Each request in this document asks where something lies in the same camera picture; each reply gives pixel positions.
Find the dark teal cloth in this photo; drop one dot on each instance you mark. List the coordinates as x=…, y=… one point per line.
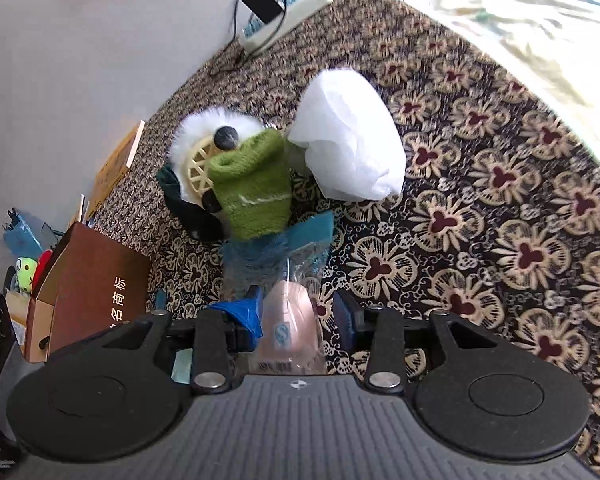
x=200, y=221

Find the pink mouse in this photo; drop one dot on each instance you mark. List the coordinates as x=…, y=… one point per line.
x=290, y=320

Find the yellow book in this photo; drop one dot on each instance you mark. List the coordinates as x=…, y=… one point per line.
x=117, y=165

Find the black charger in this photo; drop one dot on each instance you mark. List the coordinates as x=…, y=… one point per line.
x=261, y=1

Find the brown cardboard box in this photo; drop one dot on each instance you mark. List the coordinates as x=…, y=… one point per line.
x=95, y=280

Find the green knit sock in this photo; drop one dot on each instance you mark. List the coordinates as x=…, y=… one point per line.
x=250, y=185

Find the blue plastic device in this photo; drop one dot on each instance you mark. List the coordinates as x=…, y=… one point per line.
x=22, y=235

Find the white plastic bag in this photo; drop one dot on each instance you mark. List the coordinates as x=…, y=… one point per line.
x=345, y=135

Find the floral patterned blanket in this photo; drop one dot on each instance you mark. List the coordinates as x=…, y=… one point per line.
x=480, y=210

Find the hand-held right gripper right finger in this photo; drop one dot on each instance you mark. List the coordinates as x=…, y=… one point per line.
x=342, y=321

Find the pale yellow quilt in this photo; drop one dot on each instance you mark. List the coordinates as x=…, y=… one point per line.
x=530, y=20

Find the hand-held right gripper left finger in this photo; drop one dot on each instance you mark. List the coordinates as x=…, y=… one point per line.
x=255, y=316

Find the white furry plush toy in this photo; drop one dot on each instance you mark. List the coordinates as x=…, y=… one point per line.
x=200, y=130

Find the teal sponge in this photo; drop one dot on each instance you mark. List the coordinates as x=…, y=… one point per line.
x=311, y=240

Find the small tan cardboard box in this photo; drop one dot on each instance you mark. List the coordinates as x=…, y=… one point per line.
x=17, y=315

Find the light blue fluffy toy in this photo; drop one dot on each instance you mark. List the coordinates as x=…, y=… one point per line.
x=260, y=258

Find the green frog toy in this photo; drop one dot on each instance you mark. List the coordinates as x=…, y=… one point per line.
x=25, y=272

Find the white power strip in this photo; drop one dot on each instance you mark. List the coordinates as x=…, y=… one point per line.
x=302, y=1

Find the red plush toy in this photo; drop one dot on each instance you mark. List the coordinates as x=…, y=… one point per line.
x=42, y=265

